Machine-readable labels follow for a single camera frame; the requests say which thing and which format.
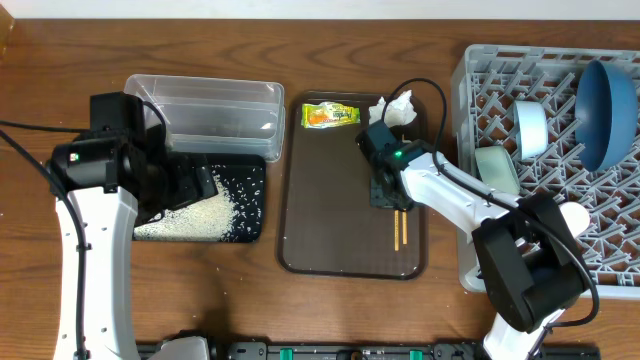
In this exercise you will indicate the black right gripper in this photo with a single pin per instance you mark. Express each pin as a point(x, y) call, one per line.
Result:
point(377, 197)

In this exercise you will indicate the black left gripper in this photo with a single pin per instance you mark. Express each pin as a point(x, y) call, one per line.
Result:
point(188, 192)

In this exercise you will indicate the wooden chopstick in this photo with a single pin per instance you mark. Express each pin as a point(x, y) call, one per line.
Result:
point(396, 230)
point(404, 224)

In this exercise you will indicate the white napkin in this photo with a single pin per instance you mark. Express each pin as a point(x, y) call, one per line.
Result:
point(400, 112)

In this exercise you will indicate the yellow green snack wrapper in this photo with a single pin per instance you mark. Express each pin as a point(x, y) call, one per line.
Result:
point(328, 115)

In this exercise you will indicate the mint green cup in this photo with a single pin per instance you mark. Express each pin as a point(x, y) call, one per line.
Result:
point(496, 169)

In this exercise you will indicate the light blue bowl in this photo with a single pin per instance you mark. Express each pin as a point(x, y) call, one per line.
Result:
point(532, 136)

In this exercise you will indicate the white pink cup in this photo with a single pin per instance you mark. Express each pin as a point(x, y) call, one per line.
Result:
point(576, 217)

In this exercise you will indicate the dark blue plate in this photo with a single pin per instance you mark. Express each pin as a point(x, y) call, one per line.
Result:
point(607, 111)

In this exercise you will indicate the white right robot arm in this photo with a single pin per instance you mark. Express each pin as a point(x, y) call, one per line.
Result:
point(526, 249)

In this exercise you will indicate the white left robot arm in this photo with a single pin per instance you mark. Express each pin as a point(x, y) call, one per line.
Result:
point(112, 181)

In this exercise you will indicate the grey dishwasher rack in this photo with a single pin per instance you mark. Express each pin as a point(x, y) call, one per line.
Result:
point(484, 86)

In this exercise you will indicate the white rice pile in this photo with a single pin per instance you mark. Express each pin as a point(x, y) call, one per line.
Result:
point(234, 215)

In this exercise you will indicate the dark brown serving tray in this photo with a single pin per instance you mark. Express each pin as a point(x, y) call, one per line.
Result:
point(328, 225)

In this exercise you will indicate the clear plastic bin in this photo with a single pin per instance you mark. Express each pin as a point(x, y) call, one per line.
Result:
point(213, 115)

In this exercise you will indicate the black rectangular tray bin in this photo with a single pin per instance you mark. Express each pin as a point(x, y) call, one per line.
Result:
point(222, 200)

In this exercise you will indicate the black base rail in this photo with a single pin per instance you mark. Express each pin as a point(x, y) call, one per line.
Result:
point(438, 351)

